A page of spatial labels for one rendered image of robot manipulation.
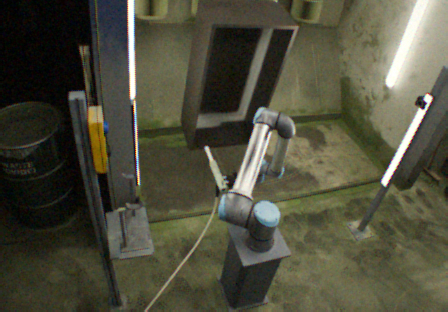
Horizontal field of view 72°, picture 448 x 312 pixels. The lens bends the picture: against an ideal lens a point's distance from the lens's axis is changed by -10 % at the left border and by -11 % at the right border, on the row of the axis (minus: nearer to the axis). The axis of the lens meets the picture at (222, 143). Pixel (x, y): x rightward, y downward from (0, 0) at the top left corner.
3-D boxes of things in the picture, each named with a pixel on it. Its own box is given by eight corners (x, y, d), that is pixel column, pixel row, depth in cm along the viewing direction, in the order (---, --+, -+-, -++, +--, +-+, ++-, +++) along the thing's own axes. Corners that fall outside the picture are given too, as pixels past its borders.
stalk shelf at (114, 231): (105, 214, 185) (105, 212, 184) (145, 208, 192) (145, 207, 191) (110, 260, 163) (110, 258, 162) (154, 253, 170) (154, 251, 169)
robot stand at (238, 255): (268, 303, 233) (291, 254, 194) (228, 313, 224) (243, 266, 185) (253, 268, 256) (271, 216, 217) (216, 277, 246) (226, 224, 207)
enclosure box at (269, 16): (180, 120, 307) (198, -3, 218) (242, 115, 327) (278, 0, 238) (189, 150, 287) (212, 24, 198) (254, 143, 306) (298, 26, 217)
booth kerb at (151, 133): (124, 141, 353) (124, 131, 345) (124, 140, 354) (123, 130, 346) (339, 120, 435) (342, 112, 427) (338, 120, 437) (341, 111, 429)
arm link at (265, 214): (271, 243, 187) (278, 224, 177) (242, 234, 191) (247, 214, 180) (277, 224, 199) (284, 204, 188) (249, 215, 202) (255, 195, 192)
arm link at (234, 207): (244, 226, 182) (282, 107, 206) (213, 216, 185) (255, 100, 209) (244, 230, 196) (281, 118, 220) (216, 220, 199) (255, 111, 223)
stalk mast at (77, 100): (113, 299, 221) (68, 91, 121) (121, 298, 223) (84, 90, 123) (114, 307, 217) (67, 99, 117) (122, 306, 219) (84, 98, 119)
